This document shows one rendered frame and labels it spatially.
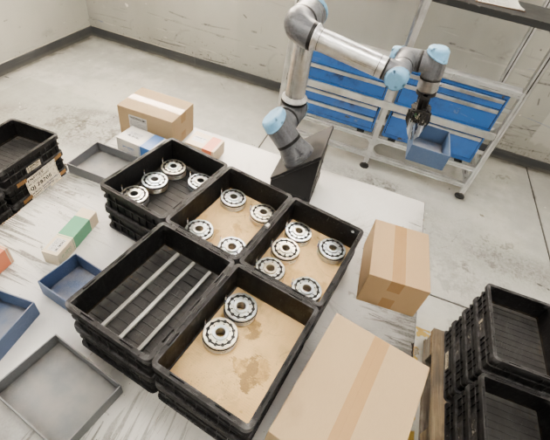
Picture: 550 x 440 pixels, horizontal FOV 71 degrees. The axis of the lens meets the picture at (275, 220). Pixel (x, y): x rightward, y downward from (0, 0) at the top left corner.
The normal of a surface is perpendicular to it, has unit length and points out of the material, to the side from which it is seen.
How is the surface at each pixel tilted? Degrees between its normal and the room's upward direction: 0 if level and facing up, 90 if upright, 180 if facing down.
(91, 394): 0
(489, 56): 90
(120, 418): 0
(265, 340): 0
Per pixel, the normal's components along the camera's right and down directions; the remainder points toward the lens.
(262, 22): -0.32, 0.63
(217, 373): 0.14, -0.70
